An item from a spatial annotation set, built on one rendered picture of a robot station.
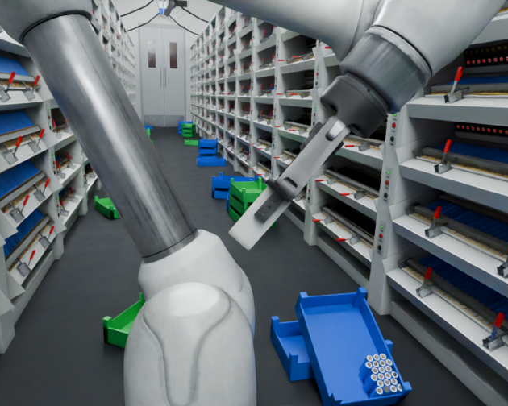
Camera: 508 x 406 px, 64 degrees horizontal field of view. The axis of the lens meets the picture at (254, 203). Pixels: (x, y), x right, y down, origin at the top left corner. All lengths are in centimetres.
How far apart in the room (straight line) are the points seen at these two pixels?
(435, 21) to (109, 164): 46
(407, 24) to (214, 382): 43
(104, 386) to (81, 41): 86
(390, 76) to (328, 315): 89
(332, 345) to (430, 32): 90
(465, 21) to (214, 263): 45
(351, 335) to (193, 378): 81
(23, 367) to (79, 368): 15
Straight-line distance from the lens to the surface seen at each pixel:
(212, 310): 48
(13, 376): 133
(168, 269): 63
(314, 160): 41
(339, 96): 47
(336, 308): 127
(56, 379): 128
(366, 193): 166
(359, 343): 123
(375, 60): 47
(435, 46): 49
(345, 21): 62
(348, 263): 182
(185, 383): 47
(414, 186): 143
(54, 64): 66
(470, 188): 114
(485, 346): 118
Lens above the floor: 74
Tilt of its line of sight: 15 degrees down
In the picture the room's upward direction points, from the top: 2 degrees clockwise
